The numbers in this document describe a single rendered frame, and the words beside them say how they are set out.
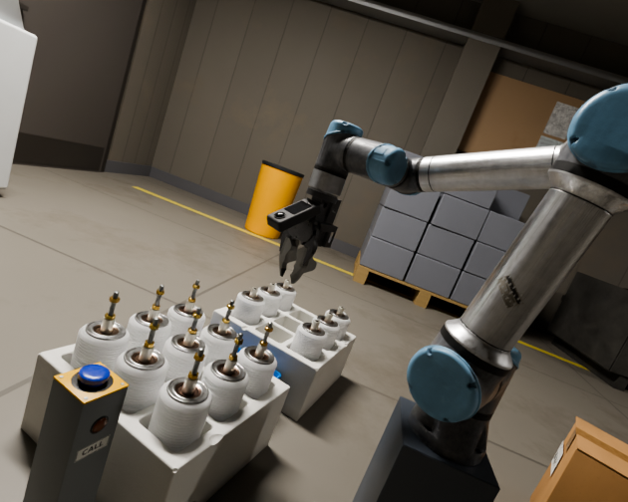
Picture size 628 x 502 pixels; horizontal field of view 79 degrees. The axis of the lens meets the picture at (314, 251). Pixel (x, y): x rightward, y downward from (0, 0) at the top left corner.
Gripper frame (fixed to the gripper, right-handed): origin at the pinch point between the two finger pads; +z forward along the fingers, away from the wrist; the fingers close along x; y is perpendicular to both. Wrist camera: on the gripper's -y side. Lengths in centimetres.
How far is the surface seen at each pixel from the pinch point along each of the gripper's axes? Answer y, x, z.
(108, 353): -29.3, 11.4, 23.6
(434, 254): 228, 63, 4
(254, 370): -2.8, -3.3, 22.5
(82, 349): -33.0, 14.2, 23.9
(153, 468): -28.5, -12.1, 31.0
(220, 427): -14.9, -10.7, 28.3
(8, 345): -35, 53, 46
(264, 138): 213, 285, -38
